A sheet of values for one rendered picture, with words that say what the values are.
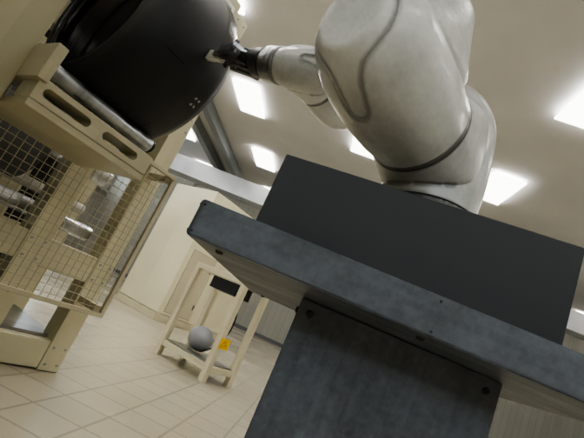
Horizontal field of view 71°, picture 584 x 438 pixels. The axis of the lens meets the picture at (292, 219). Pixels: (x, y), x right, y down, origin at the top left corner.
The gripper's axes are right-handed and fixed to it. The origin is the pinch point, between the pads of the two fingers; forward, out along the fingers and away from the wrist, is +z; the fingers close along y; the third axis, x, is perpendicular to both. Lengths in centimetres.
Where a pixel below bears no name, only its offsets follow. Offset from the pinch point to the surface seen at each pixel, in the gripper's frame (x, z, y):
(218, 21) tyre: -10.6, 6.5, 1.8
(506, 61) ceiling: -355, 82, -399
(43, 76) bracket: 32.7, 8.9, 27.4
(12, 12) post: 23.3, 21.8, 36.2
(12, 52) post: 31.0, 20.7, 31.8
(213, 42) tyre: -4.0, 4.2, 0.8
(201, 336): 109, 118, -203
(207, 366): 120, 89, -191
